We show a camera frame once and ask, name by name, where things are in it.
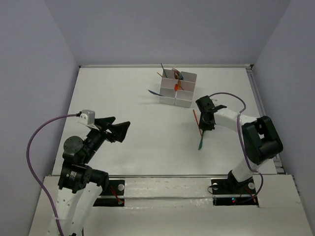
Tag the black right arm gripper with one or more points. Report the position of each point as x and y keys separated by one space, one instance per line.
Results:
x=204 y=126

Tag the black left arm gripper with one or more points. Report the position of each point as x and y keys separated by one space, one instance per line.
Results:
x=106 y=130

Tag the orange plastic spoon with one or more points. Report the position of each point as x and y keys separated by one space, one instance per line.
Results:
x=177 y=87

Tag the dark blue fork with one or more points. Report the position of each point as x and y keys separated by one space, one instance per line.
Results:
x=181 y=76

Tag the blue utensil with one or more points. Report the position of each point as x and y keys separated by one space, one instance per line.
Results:
x=155 y=93

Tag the copper fork long handle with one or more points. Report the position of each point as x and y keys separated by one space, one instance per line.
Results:
x=179 y=81

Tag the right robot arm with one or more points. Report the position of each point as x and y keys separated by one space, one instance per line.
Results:
x=169 y=141

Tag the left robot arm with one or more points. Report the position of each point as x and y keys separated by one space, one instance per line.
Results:
x=80 y=185

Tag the orange chopstick in pile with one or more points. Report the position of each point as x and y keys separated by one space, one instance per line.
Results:
x=196 y=119

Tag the right white organizer box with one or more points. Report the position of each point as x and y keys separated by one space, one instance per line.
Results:
x=184 y=98

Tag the white organizer box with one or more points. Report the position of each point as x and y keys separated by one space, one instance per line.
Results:
x=184 y=98
x=167 y=88

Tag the left white organizer box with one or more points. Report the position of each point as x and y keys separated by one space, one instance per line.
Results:
x=167 y=88

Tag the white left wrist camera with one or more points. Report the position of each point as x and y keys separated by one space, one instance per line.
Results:
x=87 y=118

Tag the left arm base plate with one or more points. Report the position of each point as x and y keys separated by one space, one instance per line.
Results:
x=113 y=196

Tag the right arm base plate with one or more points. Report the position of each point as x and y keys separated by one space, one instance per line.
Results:
x=241 y=195

